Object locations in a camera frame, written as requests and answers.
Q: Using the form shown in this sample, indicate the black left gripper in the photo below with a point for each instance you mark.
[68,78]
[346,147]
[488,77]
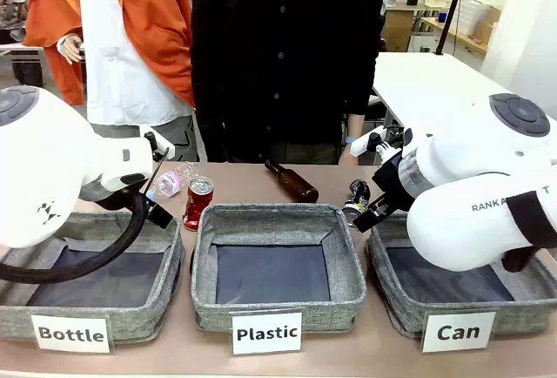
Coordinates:
[109,200]

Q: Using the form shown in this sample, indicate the stack of white boxes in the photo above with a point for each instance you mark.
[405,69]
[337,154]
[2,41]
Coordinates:
[476,14]

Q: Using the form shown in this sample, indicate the person in black cardigan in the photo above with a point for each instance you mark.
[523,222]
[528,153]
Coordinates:
[278,69]

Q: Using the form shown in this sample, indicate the bystander right hand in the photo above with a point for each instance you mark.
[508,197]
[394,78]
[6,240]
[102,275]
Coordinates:
[70,49]

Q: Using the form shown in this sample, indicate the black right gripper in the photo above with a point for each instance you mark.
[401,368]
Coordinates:
[391,191]

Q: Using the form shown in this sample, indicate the crushed black can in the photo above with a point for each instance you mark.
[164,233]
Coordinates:
[357,197]

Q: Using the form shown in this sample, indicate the person left hand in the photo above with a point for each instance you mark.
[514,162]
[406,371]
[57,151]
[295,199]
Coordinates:
[350,153]

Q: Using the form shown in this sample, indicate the white side table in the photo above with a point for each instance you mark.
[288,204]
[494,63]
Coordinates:
[426,82]

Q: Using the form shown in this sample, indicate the white Bottle label card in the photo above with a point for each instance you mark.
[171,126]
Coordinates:
[70,333]

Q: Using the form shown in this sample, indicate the crushed clear plastic bottle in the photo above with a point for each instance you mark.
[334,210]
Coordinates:
[172,181]

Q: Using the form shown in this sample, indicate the grey basket labelled Can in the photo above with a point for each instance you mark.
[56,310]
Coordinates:
[513,312]

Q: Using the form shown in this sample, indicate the bystander in orange jacket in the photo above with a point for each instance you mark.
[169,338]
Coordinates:
[130,47]

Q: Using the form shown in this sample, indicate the grey basket labelled Bottle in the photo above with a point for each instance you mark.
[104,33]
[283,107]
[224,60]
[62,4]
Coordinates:
[87,321]

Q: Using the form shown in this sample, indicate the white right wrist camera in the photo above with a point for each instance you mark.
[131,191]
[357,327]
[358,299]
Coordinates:
[363,143]

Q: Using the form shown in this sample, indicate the white Can label card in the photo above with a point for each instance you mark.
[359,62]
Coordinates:
[458,332]

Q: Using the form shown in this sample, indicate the person left forearm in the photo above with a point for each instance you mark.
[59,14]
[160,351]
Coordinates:
[354,125]

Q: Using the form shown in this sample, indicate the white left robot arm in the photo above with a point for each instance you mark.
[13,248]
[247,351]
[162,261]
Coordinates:
[43,164]

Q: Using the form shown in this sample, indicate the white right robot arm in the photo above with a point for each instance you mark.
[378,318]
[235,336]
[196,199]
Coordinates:
[457,230]

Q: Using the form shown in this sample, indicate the black tripod pole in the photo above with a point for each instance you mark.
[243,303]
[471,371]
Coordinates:
[452,3]

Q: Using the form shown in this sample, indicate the brown glass bottle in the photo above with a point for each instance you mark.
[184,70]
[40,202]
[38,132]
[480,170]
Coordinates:
[296,184]

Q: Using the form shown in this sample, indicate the crushed red soda can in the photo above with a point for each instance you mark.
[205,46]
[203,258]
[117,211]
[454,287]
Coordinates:
[198,204]

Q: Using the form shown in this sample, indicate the white Plastic label card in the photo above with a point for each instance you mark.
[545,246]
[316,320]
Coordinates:
[266,333]

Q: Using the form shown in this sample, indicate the grey basket labelled Plastic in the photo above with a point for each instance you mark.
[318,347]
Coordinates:
[278,308]

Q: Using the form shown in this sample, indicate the blue wristband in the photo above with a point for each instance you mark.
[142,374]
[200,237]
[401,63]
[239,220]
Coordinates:
[350,139]

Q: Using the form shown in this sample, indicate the wooden workbench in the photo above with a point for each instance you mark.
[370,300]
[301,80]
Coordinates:
[457,34]

